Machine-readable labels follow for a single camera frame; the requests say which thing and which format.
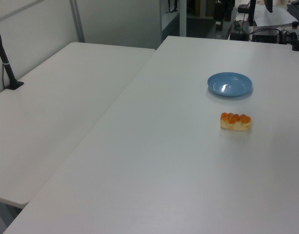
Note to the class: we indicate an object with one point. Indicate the white side table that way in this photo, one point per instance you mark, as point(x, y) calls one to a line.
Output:
point(66, 109)

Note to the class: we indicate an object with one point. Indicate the small black box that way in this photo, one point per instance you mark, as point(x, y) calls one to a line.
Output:
point(237, 36)

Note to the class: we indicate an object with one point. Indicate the toy bread with orange crust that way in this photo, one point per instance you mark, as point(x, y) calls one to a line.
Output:
point(234, 123)

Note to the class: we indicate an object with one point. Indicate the black monitor stand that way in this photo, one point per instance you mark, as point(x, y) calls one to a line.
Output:
point(252, 12)

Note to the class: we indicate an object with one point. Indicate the white shelf upright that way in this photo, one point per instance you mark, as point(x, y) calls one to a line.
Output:
point(182, 17)

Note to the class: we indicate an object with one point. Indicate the white paper sheet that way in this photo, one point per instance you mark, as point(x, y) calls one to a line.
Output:
point(273, 17)

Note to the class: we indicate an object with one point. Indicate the black clamp mount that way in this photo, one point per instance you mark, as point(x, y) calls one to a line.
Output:
point(298, 42)

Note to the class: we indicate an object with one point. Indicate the grey partition frame post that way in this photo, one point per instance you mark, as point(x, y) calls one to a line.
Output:
point(77, 22)

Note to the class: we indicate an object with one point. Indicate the black electronics box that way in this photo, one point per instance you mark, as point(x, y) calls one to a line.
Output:
point(265, 36)

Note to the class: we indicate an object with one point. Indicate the blue round plate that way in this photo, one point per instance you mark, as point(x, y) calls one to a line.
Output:
point(242, 84)

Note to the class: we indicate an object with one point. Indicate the black camera pole with base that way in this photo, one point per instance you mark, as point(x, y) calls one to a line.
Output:
point(5, 62)

